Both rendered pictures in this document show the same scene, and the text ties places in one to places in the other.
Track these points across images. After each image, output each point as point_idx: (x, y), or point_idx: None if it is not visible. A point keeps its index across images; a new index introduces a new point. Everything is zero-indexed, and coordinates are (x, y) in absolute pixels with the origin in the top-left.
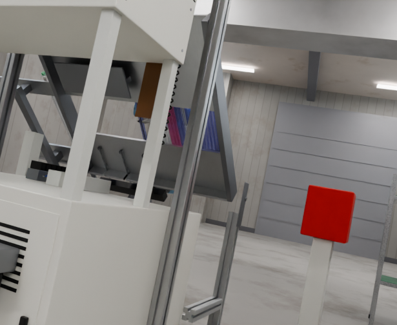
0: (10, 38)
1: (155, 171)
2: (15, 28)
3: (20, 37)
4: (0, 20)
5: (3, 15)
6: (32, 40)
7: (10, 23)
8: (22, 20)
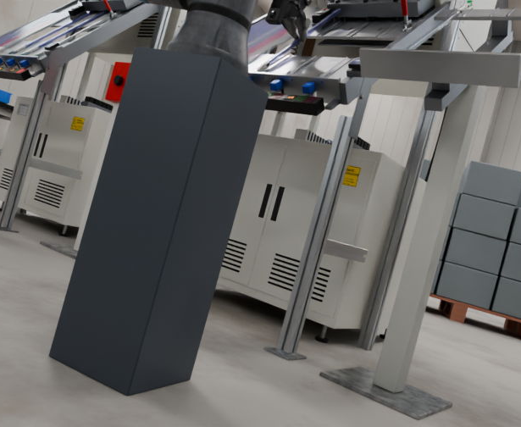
0: (401, 81)
1: (272, 129)
2: (386, 86)
3: (390, 82)
4: (392, 90)
5: (385, 91)
6: (383, 80)
7: (386, 88)
8: (375, 89)
